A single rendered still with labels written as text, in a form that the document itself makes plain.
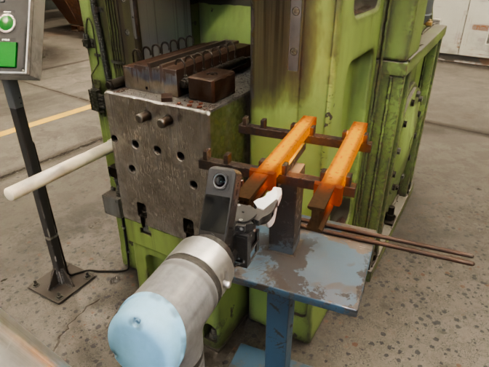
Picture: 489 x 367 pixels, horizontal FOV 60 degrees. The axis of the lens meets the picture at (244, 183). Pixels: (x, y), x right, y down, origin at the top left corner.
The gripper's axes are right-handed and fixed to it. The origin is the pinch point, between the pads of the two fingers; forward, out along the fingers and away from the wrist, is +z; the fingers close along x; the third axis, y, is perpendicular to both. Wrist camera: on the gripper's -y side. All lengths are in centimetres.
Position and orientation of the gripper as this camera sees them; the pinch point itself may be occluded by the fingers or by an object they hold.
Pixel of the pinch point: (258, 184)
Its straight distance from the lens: 75.3
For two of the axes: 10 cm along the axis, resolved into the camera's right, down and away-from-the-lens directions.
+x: 9.2, 1.9, -3.4
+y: 0.0, 8.8, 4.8
